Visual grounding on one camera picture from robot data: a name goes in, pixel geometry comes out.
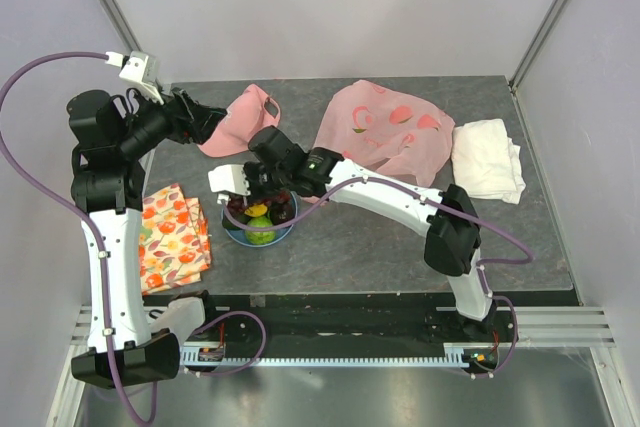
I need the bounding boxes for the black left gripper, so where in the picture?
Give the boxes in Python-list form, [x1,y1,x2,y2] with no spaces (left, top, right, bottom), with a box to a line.
[116,81,226,158]

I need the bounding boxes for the fake yellow orange fruit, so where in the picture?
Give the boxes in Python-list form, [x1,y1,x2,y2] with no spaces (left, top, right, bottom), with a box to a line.
[244,203,269,218]

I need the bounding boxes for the fake purple grapes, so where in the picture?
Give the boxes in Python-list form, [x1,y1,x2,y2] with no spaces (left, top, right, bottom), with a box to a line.
[227,194,296,225]

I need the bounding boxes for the fake green custard apple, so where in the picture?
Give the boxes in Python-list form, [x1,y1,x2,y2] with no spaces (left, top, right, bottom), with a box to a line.
[245,216,277,245]

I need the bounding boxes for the pink plastic bag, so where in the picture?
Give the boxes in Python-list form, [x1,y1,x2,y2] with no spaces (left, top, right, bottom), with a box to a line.
[314,80,455,187]

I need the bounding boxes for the fake dark green avocado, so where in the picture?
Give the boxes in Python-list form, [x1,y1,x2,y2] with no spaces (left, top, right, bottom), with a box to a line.
[221,210,251,231]

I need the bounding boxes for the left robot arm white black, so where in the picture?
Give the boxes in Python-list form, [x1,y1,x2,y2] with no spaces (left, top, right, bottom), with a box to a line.
[67,88,227,389]

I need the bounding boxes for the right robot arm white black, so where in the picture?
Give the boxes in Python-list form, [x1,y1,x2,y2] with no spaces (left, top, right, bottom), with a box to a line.
[244,126,497,341]

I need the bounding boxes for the pink baseball cap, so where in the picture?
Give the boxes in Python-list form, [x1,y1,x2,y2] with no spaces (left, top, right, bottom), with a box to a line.
[198,84,281,158]

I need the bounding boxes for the blue plastic bowl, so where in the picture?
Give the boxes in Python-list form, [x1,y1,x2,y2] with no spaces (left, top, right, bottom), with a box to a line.
[224,193,298,248]

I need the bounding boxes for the floral orange folded cloth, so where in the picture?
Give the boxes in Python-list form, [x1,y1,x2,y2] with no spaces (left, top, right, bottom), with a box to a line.
[138,183,212,295]

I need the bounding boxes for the white folded towel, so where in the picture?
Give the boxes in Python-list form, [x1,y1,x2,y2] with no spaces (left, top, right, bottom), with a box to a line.
[451,119,526,205]

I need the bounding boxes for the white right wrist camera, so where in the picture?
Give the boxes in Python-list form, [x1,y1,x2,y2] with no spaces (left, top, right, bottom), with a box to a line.
[207,164,250,196]

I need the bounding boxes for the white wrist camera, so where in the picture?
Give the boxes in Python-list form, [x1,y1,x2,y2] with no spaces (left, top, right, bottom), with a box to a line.
[207,164,250,196]
[105,51,164,105]

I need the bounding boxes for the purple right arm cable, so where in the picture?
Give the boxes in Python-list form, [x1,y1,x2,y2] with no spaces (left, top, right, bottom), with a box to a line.
[222,177,534,379]

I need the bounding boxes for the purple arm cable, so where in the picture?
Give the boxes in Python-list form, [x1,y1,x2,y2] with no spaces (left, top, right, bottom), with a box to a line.
[0,50,267,425]
[222,177,534,379]

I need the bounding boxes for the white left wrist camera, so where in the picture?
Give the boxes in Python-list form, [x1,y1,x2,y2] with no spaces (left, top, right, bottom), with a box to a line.
[105,51,164,105]

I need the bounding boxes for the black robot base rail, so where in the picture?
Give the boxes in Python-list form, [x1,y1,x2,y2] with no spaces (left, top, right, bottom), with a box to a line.
[144,288,521,348]

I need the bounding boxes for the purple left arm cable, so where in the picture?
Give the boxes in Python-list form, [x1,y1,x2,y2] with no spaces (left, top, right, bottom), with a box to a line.
[0,50,267,425]

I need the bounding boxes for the white slotted cable duct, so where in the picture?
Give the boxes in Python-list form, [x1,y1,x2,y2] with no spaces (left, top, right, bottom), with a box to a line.
[180,342,496,369]

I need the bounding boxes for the aluminium frame post right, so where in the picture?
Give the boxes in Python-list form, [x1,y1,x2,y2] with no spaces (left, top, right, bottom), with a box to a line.
[508,0,571,95]

